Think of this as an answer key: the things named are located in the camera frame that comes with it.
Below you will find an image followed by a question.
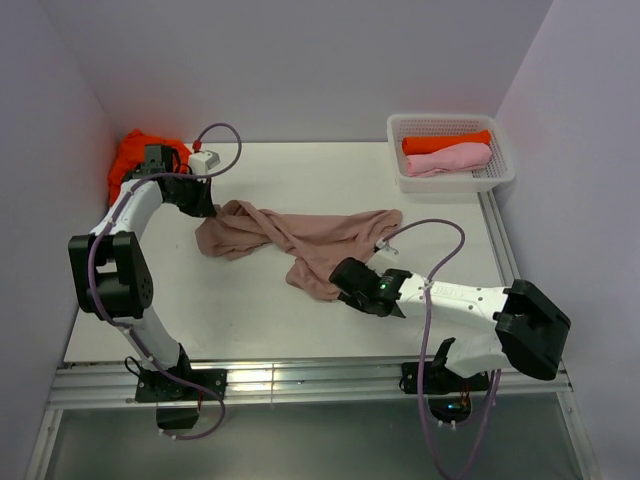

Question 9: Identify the dusty pink t-shirt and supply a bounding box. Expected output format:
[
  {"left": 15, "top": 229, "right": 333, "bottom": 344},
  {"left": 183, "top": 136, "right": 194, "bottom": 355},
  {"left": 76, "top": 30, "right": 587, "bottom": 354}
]
[{"left": 195, "top": 200, "right": 403, "bottom": 301}]

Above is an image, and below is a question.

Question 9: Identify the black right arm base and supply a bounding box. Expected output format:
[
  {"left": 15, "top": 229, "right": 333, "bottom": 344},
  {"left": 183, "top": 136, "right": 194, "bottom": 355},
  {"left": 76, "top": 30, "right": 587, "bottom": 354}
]
[{"left": 418, "top": 361, "right": 495, "bottom": 427}]

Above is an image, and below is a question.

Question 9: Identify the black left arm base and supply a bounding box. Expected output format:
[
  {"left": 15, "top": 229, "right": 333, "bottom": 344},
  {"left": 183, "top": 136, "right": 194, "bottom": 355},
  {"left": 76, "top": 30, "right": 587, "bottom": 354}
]
[{"left": 124, "top": 355, "right": 227, "bottom": 433}]

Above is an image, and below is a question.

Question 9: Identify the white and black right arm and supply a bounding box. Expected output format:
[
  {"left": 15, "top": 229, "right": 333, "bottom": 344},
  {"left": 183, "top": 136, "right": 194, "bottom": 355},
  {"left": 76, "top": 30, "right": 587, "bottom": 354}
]
[{"left": 329, "top": 258, "right": 571, "bottom": 390}]

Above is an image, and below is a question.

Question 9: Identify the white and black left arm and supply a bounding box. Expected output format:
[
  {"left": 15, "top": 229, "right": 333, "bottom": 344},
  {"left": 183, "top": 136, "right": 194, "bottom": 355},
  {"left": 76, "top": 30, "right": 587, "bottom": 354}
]
[{"left": 68, "top": 144, "right": 216, "bottom": 399}]

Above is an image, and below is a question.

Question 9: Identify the crumpled orange t-shirt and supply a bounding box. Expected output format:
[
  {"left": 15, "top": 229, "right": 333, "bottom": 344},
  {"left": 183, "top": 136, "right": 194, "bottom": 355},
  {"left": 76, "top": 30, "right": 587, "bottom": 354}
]
[{"left": 107, "top": 129, "right": 191, "bottom": 206}]

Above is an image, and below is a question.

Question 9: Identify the rolled orange t-shirt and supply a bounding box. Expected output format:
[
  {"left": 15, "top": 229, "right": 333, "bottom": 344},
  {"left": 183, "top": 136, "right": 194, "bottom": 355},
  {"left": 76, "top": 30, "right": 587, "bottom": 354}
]
[{"left": 401, "top": 130, "right": 492, "bottom": 155}]

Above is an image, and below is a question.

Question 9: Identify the rolled light pink t-shirt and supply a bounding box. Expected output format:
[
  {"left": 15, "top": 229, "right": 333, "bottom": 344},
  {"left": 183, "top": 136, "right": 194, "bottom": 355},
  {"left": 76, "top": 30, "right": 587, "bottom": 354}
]
[{"left": 406, "top": 143, "right": 492, "bottom": 177}]

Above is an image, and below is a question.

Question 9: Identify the white perforated plastic basket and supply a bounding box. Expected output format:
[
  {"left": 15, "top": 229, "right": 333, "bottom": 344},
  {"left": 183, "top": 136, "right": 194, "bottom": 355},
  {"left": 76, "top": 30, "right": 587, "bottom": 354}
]
[{"left": 387, "top": 114, "right": 515, "bottom": 193}]

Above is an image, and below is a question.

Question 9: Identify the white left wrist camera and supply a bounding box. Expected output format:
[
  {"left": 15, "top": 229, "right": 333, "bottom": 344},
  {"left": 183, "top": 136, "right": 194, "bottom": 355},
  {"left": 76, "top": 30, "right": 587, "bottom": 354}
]
[{"left": 188, "top": 150, "right": 220, "bottom": 176}]

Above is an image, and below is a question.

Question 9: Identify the aluminium frame rail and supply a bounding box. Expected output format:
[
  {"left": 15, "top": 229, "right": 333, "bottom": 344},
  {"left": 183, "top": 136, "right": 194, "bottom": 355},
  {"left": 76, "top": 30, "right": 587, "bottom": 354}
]
[{"left": 47, "top": 362, "right": 574, "bottom": 409}]

